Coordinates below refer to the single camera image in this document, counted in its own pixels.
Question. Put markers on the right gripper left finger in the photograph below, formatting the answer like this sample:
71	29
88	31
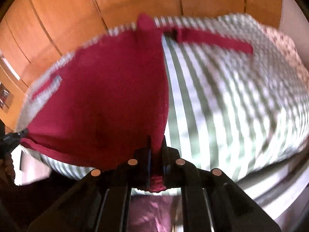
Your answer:
98	202

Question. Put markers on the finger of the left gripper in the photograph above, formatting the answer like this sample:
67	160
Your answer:
12	139

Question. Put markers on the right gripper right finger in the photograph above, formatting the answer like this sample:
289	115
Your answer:
211	201

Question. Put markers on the red cloth garment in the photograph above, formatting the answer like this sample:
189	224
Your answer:
162	77

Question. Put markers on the person's left hand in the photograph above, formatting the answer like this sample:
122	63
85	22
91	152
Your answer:
7	170

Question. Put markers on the green white checkered bedsheet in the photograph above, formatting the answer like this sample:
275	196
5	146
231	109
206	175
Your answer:
275	102

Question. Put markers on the wooden wardrobe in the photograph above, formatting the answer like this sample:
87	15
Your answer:
36	33

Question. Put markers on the floral pillow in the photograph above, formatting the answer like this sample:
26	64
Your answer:
287	47

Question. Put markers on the white bed frame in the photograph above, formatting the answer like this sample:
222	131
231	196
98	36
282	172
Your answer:
275	187

